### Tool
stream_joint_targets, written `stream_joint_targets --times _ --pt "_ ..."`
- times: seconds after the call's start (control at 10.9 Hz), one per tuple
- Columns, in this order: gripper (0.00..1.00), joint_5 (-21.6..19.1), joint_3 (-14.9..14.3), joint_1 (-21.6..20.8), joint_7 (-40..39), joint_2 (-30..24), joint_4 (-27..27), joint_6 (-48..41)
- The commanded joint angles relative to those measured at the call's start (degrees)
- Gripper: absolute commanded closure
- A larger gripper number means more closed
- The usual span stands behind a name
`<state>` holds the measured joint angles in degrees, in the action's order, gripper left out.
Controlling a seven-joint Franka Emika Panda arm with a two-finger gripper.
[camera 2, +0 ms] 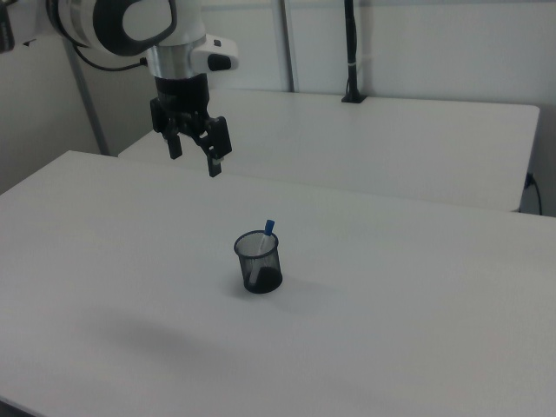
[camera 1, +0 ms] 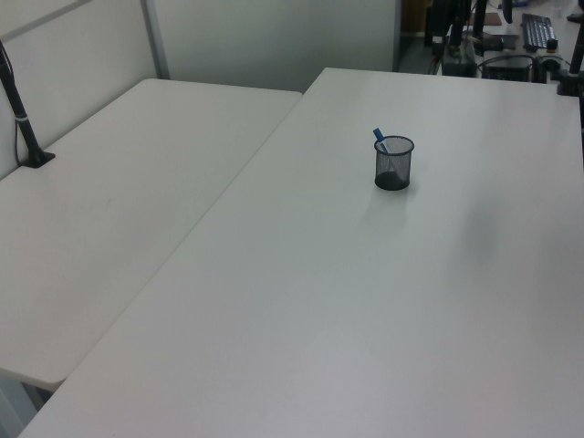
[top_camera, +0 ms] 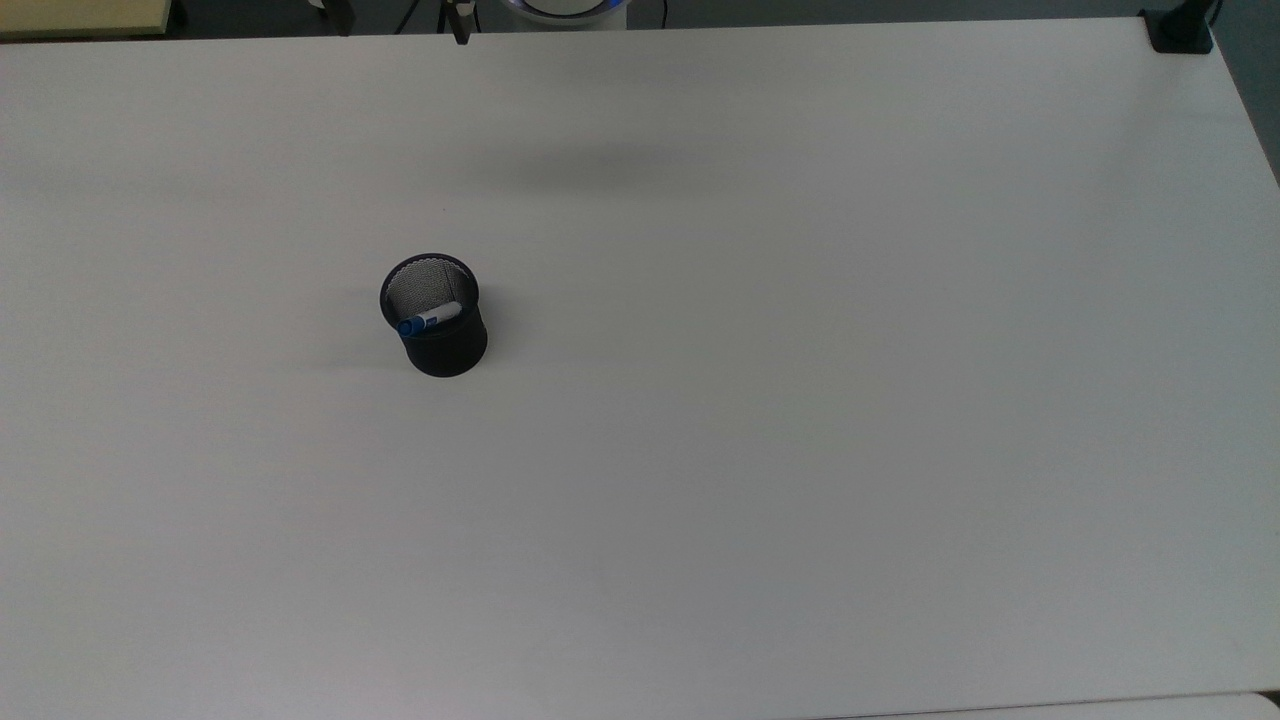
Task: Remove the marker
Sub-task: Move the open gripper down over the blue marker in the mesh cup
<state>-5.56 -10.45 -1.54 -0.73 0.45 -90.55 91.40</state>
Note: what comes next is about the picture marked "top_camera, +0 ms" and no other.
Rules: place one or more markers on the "black table clamp mount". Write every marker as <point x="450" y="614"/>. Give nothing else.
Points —
<point x="1180" y="30"/>

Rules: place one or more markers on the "beige side table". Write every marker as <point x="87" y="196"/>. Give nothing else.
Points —
<point x="80" y="15"/>

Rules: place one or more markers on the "black mesh pen cup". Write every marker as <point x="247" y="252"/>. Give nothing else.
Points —
<point x="445" y="350"/>

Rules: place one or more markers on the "dark stand leg grey clip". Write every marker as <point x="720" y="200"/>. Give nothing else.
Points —
<point x="459" y="20"/>

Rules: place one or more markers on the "blue capped white marker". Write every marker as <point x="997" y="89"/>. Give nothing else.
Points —
<point x="430" y="319"/>

